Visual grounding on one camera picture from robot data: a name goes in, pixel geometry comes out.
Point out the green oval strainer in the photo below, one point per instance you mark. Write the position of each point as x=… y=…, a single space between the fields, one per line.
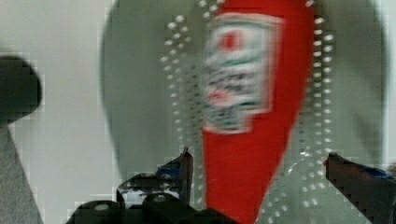
x=151 y=76

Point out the red plush ketchup bottle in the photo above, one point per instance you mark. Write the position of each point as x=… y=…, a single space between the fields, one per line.
x=258 y=56

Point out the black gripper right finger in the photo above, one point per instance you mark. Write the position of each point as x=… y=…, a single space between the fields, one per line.
x=372 y=191

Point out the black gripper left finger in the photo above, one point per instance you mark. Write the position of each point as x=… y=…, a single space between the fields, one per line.
x=174 y=178

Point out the small black cylinder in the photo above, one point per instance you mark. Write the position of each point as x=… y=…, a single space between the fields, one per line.
x=20 y=89

